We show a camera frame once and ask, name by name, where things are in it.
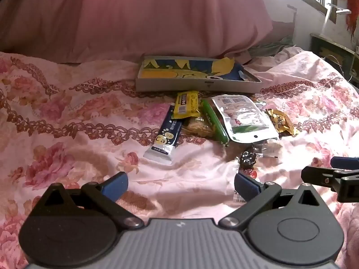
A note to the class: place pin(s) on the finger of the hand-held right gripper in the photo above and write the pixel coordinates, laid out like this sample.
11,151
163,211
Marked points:
345,163
317,175

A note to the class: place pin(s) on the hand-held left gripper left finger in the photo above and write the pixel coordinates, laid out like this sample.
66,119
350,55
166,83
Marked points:
115,186

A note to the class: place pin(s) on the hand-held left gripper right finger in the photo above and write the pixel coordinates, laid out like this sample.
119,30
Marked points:
246,186

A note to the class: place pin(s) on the clear packet of dark fruit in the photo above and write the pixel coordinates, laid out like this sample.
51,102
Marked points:
248,159

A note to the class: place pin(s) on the gold candy wrapper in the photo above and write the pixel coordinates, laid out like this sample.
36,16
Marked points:
280,120

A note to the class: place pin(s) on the foil snack pouch with hole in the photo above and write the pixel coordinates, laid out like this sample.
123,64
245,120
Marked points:
244,117

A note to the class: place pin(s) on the green sausage stick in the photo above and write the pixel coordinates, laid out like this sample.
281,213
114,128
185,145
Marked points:
214,120

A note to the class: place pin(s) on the dark blue white snack packet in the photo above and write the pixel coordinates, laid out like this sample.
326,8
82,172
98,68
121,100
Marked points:
167,134

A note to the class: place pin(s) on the grey shallow box yellow-blue print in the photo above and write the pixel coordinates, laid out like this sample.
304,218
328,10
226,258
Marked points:
196,85

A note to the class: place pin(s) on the clear rice cracker packet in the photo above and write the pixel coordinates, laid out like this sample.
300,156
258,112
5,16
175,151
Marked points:
199,127

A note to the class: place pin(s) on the pink floral bedsheet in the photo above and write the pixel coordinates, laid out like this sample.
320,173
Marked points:
70,117

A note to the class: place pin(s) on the yellow snack packet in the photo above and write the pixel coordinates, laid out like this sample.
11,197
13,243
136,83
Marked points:
185,103

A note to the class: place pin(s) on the dark painted cabinet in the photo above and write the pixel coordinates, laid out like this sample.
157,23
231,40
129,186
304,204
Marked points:
331,50

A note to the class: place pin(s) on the grey-green pillow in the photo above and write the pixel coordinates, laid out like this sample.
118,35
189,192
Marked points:
269,49

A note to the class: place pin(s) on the red hanging decoration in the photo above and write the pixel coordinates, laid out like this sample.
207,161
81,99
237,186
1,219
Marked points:
352,11

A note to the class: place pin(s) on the pink duvet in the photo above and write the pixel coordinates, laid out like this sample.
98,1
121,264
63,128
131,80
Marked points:
126,19

